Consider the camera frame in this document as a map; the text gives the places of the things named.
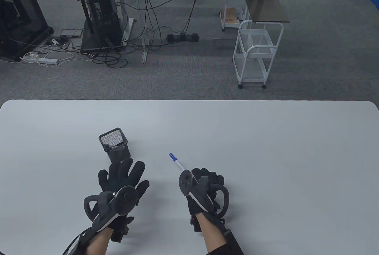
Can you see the person's right hand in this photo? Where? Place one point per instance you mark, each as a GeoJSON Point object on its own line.
{"type": "Point", "coordinates": [211, 176]}

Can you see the person's left hand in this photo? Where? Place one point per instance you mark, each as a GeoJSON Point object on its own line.
{"type": "Point", "coordinates": [124, 176]}

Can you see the black mesh pen holder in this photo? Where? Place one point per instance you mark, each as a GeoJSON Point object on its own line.
{"type": "Point", "coordinates": [118, 153]}

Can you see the blue-capped white marker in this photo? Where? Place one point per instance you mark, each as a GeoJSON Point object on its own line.
{"type": "Point", "coordinates": [177, 163]}

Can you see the person's right forearm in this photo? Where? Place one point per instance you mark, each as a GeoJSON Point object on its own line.
{"type": "Point", "coordinates": [211, 234]}

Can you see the person's left forearm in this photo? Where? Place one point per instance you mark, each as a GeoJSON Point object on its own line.
{"type": "Point", "coordinates": [99, 244]}

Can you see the black left hand controller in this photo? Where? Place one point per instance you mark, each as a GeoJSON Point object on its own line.
{"type": "Point", "coordinates": [125, 200]}

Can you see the black hand controller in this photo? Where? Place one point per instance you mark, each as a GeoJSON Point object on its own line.
{"type": "Point", "coordinates": [186, 182]}
{"type": "Point", "coordinates": [125, 200]}

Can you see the black right hand controller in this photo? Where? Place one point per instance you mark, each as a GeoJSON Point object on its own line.
{"type": "Point", "coordinates": [186, 182]}

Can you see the white power strip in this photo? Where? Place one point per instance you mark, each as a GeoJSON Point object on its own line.
{"type": "Point", "coordinates": [47, 60]}

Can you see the black power strip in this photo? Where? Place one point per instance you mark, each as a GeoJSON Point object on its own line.
{"type": "Point", "coordinates": [182, 37]}

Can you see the grey flat box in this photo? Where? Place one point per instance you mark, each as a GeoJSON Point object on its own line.
{"type": "Point", "coordinates": [71, 32]}

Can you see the brown cardboard box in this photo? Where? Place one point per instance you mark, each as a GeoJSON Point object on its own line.
{"type": "Point", "coordinates": [229, 17]}

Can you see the black computer tower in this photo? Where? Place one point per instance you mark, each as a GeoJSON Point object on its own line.
{"type": "Point", "coordinates": [103, 15]}

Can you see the dark brown side table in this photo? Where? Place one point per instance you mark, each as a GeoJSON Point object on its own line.
{"type": "Point", "coordinates": [266, 8]}

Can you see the black cabinet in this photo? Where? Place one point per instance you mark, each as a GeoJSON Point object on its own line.
{"type": "Point", "coordinates": [17, 15]}

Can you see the blue plastic bin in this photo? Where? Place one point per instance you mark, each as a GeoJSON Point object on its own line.
{"type": "Point", "coordinates": [375, 2]}

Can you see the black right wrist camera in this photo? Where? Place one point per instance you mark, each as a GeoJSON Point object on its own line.
{"type": "Point", "coordinates": [234, 243]}

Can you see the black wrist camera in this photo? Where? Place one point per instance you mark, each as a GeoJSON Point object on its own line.
{"type": "Point", "coordinates": [80, 241]}
{"type": "Point", "coordinates": [234, 243]}

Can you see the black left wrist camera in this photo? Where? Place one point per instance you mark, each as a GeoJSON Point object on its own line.
{"type": "Point", "coordinates": [80, 241]}

